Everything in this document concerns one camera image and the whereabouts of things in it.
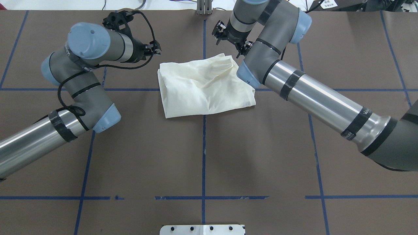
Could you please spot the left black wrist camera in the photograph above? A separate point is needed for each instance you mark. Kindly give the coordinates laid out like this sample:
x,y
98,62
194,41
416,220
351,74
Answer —
x,y
118,22

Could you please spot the aluminium frame post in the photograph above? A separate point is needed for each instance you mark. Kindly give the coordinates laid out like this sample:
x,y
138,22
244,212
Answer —
x,y
204,7

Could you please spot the cream long-sleeve cat shirt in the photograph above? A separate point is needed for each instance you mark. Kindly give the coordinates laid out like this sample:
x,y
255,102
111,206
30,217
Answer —
x,y
203,87

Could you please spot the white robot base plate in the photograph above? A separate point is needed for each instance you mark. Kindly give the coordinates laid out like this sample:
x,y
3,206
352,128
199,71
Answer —
x,y
212,229

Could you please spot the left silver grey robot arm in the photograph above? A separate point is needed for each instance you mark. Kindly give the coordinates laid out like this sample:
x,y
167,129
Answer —
x,y
84,104

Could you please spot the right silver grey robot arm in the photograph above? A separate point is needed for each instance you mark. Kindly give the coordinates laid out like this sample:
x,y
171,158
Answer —
x,y
260,30

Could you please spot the black box with label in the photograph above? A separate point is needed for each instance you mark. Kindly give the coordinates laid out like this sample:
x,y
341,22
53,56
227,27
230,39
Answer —
x,y
340,5

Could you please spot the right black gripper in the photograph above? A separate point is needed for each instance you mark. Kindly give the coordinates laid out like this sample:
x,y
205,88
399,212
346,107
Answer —
x,y
234,37

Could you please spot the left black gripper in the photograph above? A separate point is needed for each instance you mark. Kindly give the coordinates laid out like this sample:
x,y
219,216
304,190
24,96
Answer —
x,y
139,52

